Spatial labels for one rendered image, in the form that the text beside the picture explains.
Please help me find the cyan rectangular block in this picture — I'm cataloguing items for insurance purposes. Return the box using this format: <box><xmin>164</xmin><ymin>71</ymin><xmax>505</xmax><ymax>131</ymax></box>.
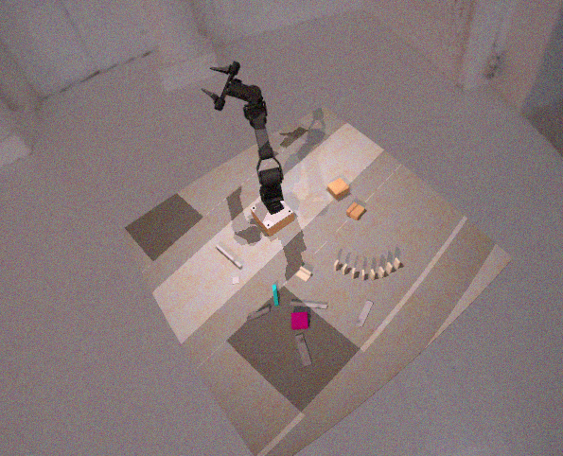
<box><xmin>273</xmin><ymin>284</ymin><xmax>279</xmax><ymax>307</ymax></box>

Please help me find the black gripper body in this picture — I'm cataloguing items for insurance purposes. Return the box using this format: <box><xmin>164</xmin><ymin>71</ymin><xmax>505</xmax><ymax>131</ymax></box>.
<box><xmin>214</xmin><ymin>61</ymin><xmax>248</xmax><ymax>111</ymax></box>

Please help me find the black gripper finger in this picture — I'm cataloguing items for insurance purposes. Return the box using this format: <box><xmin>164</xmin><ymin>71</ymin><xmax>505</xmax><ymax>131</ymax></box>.
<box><xmin>201</xmin><ymin>88</ymin><xmax>218</xmax><ymax>105</ymax></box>
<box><xmin>210</xmin><ymin>64</ymin><xmax>232</xmax><ymax>75</ymax></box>

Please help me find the magenta block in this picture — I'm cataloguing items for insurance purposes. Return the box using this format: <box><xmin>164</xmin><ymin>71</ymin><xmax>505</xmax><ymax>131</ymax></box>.
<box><xmin>291</xmin><ymin>312</ymin><xmax>308</xmax><ymax>330</ymax></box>

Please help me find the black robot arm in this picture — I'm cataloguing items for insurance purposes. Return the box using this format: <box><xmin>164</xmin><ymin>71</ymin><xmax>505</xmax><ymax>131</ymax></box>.
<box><xmin>242</xmin><ymin>85</ymin><xmax>284</xmax><ymax>215</ymax></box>

